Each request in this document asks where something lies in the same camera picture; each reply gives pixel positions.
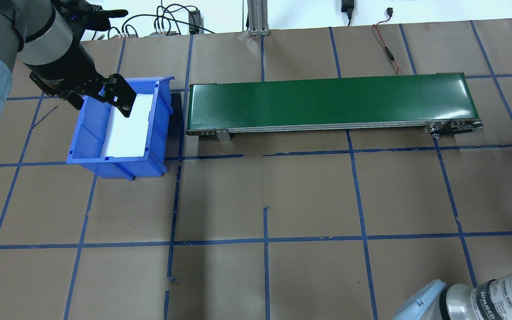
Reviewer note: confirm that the grey terminal block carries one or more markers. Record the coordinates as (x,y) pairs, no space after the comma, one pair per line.
(158,32)

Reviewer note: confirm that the blue plastic storage bin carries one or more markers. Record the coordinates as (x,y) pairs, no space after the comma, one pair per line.
(89,124)

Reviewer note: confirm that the white foam pad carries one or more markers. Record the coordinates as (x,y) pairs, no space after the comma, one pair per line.
(127,133)

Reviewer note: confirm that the small black power brick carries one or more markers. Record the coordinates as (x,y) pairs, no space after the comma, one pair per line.
(195,21)

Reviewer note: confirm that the green conveyor belt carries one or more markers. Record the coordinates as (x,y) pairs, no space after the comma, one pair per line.
(327,102)

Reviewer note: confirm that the black power adapter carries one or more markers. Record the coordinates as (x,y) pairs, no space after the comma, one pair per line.
(348,5)

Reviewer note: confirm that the black connector lead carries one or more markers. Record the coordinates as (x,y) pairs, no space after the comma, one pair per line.
(389,10)

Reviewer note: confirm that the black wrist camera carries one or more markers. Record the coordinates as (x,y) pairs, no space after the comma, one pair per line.
(91,13)

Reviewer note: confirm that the aluminium profile post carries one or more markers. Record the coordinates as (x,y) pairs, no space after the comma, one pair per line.
(258,15)

